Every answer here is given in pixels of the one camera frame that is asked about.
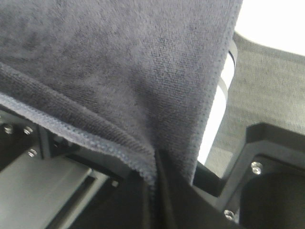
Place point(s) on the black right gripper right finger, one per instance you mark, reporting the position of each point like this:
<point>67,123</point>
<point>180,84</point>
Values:
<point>263,187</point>

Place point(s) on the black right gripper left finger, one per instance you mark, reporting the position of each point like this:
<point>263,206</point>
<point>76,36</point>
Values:
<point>46,182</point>

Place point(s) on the dark grey towel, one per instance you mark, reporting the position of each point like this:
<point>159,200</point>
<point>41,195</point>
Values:
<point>125,78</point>

